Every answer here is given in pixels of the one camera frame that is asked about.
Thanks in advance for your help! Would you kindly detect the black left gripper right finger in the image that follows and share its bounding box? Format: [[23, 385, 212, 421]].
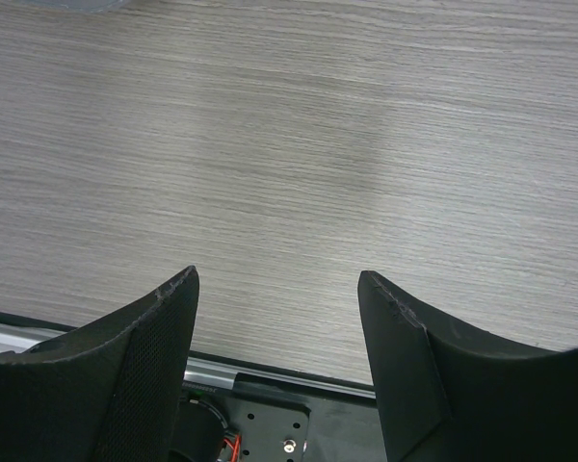
[[357, 270, 578, 461]]

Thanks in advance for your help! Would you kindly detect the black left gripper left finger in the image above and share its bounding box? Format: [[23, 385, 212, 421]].
[[0, 267, 199, 461]]

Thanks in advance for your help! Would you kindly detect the clear plastic bin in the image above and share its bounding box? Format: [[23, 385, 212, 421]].
[[39, 0, 130, 13]]

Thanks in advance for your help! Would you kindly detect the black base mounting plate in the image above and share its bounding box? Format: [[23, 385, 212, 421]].
[[166, 372, 389, 462]]

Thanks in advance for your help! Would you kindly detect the aluminium frame rail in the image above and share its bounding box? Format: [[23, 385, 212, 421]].
[[0, 312, 375, 399]]

